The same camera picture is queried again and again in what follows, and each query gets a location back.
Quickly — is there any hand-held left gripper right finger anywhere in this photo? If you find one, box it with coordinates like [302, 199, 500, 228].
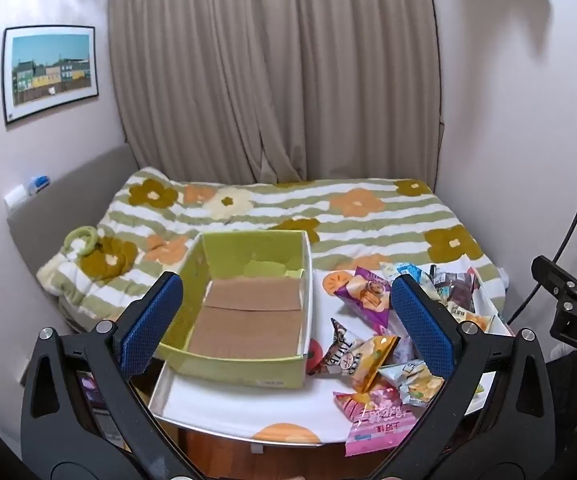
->
[373, 274, 556, 480]

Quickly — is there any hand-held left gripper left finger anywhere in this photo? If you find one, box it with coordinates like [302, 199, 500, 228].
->
[20, 271, 204, 480]

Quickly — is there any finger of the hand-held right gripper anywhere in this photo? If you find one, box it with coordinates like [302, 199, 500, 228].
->
[531, 256, 577, 302]

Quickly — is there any white orange cake packet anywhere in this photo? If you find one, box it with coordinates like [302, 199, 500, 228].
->
[451, 307, 494, 333]

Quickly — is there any green cardboard box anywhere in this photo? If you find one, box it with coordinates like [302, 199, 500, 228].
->
[156, 230, 314, 390]

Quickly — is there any dark purple snack packet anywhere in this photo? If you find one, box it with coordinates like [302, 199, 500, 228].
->
[431, 270, 479, 306]

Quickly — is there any light blue cookie packet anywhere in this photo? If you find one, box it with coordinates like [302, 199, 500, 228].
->
[378, 360, 444, 407]

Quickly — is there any yellow orange snack packet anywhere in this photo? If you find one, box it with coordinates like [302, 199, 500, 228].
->
[351, 335, 401, 393]

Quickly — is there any blue white snack packet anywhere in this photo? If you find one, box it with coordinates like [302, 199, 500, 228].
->
[383, 261, 421, 281]

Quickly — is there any brown triangular snack packet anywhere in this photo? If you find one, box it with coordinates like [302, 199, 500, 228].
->
[307, 317, 356, 376]

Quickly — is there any pink snack packet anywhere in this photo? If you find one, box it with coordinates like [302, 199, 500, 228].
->
[333, 384, 416, 458]

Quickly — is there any floral striped blanket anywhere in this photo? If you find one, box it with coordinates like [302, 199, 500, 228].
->
[36, 166, 509, 331]

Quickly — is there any grey headboard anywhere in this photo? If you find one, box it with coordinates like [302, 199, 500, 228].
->
[8, 144, 142, 281]

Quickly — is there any beige curtain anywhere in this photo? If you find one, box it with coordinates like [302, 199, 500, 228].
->
[107, 0, 444, 186]

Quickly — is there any black cable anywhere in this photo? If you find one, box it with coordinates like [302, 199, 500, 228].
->
[505, 130, 577, 326]

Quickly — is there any green ring toy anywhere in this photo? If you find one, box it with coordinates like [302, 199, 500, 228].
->
[63, 226, 100, 256]

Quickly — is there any white wall socket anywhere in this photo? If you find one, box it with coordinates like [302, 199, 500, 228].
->
[3, 185, 32, 208]

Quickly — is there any framed wall picture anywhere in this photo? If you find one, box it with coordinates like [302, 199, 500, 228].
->
[2, 25, 100, 127]

